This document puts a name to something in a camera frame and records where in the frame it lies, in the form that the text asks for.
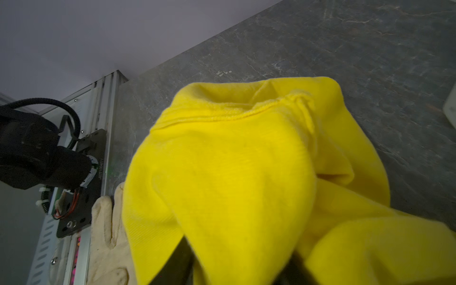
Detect colourful bead strip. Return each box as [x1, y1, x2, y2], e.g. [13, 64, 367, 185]
[69, 236, 81, 285]

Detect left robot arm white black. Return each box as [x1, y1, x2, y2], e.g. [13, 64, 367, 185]
[1, 98, 93, 190]

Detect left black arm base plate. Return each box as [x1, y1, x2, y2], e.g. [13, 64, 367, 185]
[54, 129, 107, 239]

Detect white plastic perforated basket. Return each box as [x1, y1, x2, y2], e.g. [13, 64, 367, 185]
[442, 84, 456, 129]

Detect beige leather work glove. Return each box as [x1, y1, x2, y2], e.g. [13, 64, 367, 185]
[49, 182, 138, 285]

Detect yellow trousers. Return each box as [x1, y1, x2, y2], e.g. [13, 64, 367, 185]
[122, 77, 456, 285]

